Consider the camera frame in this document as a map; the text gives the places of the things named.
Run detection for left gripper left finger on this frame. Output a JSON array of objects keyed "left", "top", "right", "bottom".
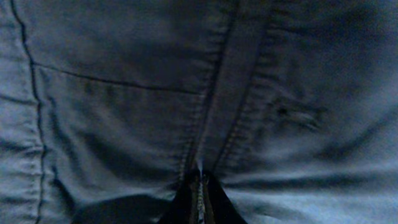
[{"left": 157, "top": 170, "right": 200, "bottom": 224}]

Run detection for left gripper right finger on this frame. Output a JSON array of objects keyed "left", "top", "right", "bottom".
[{"left": 202, "top": 171, "right": 248, "bottom": 224}]

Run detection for dark blue shorts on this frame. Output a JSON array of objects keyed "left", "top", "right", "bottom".
[{"left": 1, "top": 1, "right": 397, "bottom": 223}]

